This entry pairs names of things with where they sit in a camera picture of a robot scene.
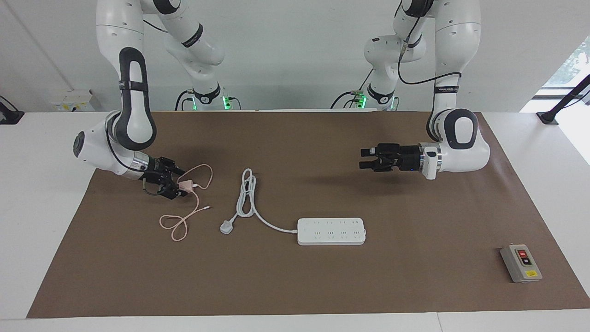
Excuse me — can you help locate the white power strip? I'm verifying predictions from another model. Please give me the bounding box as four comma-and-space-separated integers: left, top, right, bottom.
297, 218, 367, 246

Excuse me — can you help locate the grey on-off switch box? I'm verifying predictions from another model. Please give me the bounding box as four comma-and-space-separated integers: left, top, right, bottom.
500, 244, 543, 283

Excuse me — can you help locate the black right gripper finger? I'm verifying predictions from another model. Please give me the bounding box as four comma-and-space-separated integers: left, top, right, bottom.
159, 182, 189, 200
160, 158, 186, 177

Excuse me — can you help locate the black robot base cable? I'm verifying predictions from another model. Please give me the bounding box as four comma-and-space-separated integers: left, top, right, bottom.
174, 89, 241, 111
330, 69, 374, 110

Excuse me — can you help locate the pink charger cable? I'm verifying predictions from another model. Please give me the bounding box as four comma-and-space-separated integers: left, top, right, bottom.
159, 164, 214, 242

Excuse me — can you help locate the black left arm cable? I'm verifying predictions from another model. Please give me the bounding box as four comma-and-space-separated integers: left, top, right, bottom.
396, 0, 462, 86

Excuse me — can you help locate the bright window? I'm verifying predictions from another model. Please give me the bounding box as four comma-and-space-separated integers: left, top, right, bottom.
535, 37, 590, 100

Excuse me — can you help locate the white wall socket box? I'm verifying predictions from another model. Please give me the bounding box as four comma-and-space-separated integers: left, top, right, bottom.
50, 90, 100, 112

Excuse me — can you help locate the black slanted stand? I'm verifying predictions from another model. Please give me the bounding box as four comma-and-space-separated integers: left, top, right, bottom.
536, 74, 590, 125

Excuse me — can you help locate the white power strip cord with plug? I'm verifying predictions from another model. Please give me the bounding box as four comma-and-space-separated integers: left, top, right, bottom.
220, 168, 299, 235

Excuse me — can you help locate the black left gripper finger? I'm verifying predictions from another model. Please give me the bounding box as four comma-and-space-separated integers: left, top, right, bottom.
360, 159, 398, 172
361, 144, 399, 158

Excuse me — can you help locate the brown table mat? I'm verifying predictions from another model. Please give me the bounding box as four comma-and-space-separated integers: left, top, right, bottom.
26, 111, 590, 319

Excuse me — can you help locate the black clamp mount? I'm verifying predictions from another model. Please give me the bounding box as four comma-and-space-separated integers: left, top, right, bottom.
0, 95, 25, 125

